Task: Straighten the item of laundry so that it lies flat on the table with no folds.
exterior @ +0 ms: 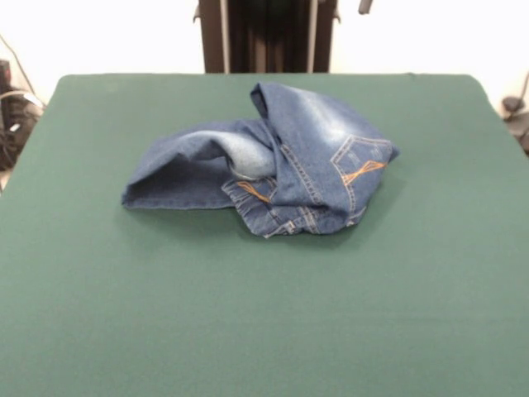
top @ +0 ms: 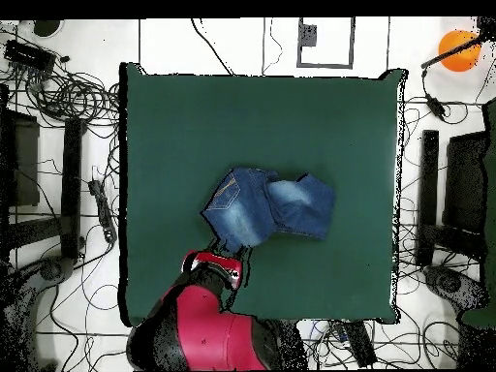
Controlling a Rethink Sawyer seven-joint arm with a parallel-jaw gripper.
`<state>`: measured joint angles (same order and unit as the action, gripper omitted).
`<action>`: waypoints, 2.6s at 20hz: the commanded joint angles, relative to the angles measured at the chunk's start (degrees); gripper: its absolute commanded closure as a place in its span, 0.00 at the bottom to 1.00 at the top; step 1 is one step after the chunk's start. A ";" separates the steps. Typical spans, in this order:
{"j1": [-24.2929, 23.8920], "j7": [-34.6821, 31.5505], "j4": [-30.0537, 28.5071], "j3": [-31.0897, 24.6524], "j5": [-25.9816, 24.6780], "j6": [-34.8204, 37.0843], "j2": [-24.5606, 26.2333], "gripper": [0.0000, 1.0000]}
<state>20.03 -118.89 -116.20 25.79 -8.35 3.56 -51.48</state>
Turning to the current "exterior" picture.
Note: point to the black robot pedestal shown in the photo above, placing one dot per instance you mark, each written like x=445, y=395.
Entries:
x=268, y=37

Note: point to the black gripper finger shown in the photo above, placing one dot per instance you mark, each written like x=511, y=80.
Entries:
x=365, y=6

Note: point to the dark green table cloth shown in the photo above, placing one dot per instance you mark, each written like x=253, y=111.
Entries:
x=165, y=289

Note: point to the blue denim jeans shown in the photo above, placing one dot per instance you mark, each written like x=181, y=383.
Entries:
x=314, y=136

